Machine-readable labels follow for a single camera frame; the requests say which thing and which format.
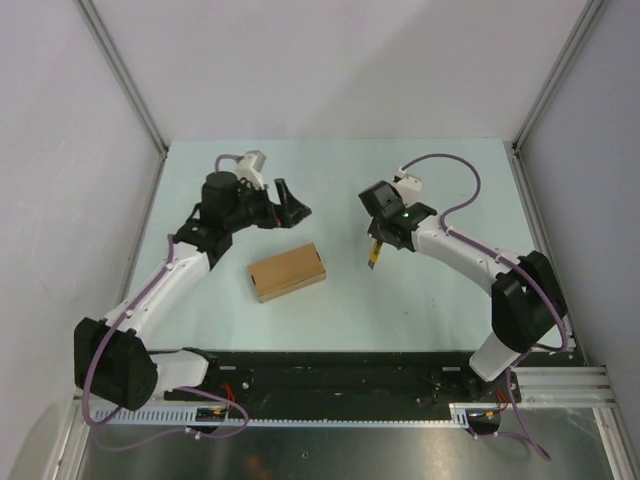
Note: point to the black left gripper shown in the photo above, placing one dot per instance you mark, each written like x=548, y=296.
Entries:
x=293, y=211

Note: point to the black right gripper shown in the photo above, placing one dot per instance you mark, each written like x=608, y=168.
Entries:
x=374, y=230

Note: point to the yellow utility knife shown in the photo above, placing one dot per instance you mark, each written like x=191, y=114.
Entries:
x=374, y=254

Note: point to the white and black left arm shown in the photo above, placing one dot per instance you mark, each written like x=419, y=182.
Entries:
x=111, y=358

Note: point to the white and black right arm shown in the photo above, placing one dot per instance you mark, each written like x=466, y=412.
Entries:
x=526, y=298

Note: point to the brown cardboard express box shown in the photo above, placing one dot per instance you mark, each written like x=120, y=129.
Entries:
x=287, y=272

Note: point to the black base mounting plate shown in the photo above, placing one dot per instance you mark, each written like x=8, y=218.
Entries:
x=436, y=376

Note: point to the shiny metal front plate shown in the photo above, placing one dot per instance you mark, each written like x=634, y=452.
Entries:
x=571, y=438

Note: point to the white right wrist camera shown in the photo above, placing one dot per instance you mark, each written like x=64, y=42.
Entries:
x=408, y=186

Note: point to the aluminium frame post right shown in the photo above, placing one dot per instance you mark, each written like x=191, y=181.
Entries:
x=561, y=68

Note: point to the aluminium frame post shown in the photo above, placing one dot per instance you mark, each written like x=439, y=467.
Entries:
x=117, y=65
x=561, y=68

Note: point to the white slotted cable duct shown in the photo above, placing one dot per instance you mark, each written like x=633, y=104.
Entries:
x=211, y=414

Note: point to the aluminium frame post left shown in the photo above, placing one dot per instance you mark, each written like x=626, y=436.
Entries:
x=117, y=65

